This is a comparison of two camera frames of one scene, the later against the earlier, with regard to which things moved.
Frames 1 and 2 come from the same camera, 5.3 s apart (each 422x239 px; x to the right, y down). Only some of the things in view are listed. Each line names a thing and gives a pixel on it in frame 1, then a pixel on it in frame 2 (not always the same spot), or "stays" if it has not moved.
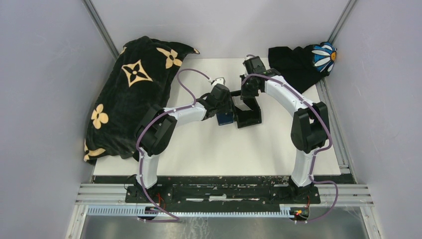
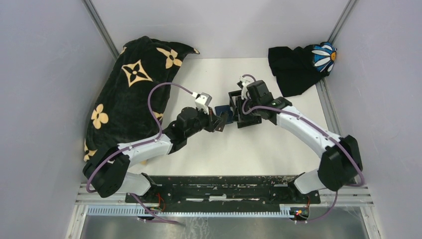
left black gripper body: (226, 106) to (203, 121)
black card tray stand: (247, 111) stays
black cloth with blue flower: (302, 65) stays
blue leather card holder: (225, 118) stays
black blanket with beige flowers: (141, 79) stays
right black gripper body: (247, 90) to (251, 106)
